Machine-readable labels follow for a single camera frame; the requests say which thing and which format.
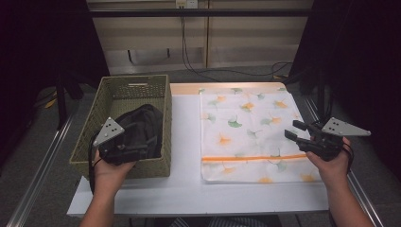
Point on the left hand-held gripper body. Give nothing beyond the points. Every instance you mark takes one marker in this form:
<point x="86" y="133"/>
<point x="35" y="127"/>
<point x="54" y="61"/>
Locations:
<point x="108" y="130"/>

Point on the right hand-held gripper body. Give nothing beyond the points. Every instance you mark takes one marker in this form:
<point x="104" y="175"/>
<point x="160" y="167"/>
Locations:
<point x="327" y="145"/>

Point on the green woven basket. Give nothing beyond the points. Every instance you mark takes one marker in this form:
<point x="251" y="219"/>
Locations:
<point x="91" y="145"/>

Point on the dark cloth garment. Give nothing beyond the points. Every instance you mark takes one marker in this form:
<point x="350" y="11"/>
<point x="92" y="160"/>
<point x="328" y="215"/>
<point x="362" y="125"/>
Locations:
<point x="143" y="121"/>

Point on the white leaf-print mesh laundry bag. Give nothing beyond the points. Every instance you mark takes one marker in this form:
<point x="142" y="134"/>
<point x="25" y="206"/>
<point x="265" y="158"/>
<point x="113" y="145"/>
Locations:
<point x="249" y="138"/>

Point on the person's right hand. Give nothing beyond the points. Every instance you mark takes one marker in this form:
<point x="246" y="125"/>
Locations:
<point x="332" y="168"/>

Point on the person's left hand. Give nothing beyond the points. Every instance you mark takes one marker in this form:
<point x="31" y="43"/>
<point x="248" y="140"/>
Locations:
<point x="108" y="175"/>

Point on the black stand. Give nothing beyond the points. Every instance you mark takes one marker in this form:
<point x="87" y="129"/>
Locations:
<point x="61" y="101"/>
<point x="321" y="97"/>

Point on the small yellow object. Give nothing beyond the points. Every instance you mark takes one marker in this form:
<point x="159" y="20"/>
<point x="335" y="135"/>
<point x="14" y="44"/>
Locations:
<point x="50" y="103"/>

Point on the white table sheet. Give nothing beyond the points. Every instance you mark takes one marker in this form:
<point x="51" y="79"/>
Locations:
<point x="186" y="142"/>

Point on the black curtain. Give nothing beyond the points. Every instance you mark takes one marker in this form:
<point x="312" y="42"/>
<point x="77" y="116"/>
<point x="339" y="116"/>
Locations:
<point x="38" y="47"/>
<point x="362" y="63"/>

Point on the person's striped clothing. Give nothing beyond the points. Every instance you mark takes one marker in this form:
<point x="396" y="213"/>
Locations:
<point x="220" y="222"/>

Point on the aluminium floor rail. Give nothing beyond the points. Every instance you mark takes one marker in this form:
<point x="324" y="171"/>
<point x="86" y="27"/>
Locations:
<point x="362" y="195"/>
<point x="41" y="171"/>

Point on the white wall outlet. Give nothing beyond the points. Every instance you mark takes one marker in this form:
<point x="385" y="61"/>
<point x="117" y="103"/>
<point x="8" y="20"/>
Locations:
<point x="186" y="3"/>

